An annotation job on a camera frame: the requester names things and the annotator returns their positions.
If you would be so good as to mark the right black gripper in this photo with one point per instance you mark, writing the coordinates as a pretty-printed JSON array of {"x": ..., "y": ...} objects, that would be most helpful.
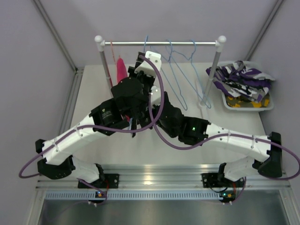
[{"x": 167, "y": 101}]

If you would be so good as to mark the black camouflage trousers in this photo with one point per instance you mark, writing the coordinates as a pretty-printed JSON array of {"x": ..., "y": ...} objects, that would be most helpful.
[{"x": 138, "y": 124}]

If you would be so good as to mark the blue hanger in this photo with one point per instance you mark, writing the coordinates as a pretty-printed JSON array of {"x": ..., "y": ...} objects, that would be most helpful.
[
  {"x": 203, "y": 97},
  {"x": 153, "y": 120},
  {"x": 168, "y": 60}
]

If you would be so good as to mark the yellow camouflage trousers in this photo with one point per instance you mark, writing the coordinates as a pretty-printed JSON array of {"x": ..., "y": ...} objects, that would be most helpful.
[{"x": 243, "y": 102}]

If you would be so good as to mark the purple camouflage trousers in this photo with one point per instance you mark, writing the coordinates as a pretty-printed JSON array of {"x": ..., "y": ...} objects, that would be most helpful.
[{"x": 239, "y": 78}]

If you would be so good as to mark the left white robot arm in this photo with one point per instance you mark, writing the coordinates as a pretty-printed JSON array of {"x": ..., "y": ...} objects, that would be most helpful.
[{"x": 58, "y": 160}]

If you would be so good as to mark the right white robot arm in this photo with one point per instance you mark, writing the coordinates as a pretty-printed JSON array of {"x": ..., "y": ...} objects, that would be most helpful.
[{"x": 200, "y": 141}]

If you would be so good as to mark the pink trousers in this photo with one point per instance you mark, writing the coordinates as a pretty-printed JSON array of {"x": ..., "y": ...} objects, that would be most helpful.
[{"x": 121, "y": 70}]

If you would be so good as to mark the pink hanger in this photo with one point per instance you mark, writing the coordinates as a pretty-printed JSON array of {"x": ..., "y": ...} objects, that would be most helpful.
[{"x": 116, "y": 62}]

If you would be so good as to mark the white plastic basket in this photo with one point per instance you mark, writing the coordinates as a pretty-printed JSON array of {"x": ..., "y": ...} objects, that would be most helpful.
[{"x": 271, "y": 105}]

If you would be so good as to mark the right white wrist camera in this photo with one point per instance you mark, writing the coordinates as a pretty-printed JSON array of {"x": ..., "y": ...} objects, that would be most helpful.
[{"x": 155, "y": 96}]

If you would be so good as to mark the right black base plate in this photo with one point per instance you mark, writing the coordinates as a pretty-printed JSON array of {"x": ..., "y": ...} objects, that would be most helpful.
[{"x": 212, "y": 180}]

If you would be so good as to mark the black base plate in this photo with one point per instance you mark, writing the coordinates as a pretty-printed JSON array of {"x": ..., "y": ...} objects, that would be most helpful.
[
  {"x": 212, "y": 180},
  {"x": 106, "y": 180}
]

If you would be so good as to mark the aluminium rail frame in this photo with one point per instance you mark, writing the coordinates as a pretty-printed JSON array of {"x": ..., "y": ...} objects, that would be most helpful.
[{"x": 146, "y": 163}]

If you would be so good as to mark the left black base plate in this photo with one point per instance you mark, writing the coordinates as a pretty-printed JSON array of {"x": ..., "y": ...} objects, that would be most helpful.
[{"x": 106, "y": 180}]

